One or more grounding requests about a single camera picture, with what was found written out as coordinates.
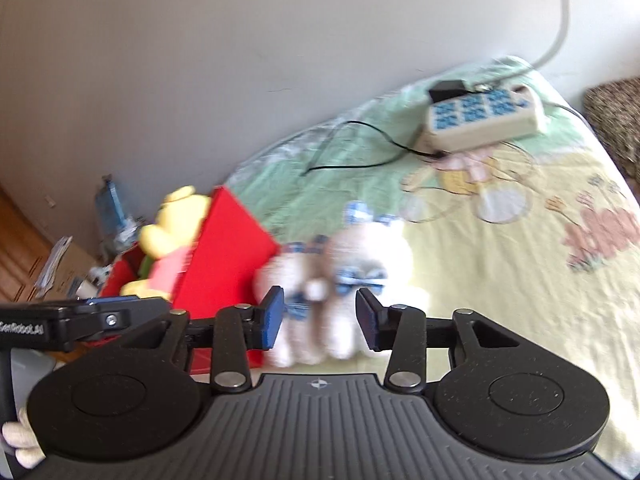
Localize black power adapter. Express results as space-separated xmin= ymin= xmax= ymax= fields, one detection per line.
xmin=429 ymin=80 xmax=471 ymax=105

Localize person's left hand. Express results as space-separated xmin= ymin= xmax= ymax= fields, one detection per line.
xmin=2 ymin=407 xmax=46 ymax=468

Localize blue hanging pouch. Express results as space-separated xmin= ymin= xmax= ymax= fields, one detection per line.
xmin=95 ymin=175 xmax=136 ymax=241

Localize yellow bear plush toy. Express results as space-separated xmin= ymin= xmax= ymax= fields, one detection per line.
xmin=120 ymin=186 xmax=213 ymax=297

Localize black cable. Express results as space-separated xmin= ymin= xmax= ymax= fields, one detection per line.
xmin=302 ymin=121 xmax=446 ymax=176

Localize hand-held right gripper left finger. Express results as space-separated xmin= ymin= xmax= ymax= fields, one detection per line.
xmin=120 ymin=286 xmax=287 ymax=395

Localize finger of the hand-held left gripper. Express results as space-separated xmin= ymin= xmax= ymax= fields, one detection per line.
xmin=55 ymin=296 xmax=173 ymax=353

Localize cream power strip blue sockets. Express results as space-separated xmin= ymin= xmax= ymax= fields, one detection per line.
xmin=417 ymin=84 xmax=548 ymax=153

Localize leopard print blanket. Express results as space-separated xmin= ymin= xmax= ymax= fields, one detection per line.
xmin=582 ymin=77 xmax=640 ymax=186

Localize white cable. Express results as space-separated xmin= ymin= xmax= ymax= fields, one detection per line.
xmin=530 ymin=0 xmax=571 ymax=71

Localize red cardboard box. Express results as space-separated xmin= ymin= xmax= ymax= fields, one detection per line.
xmin=97 ymin=185 xmax=280 ymax=376

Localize green yellow printed bedsheet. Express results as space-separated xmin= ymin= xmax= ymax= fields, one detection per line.
xmin=220 ymin=55 xmax=640 ymax=476

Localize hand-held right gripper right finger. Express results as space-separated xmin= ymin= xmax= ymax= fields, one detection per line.
xmin=355 ymin=287 xmax=523 ymax=395

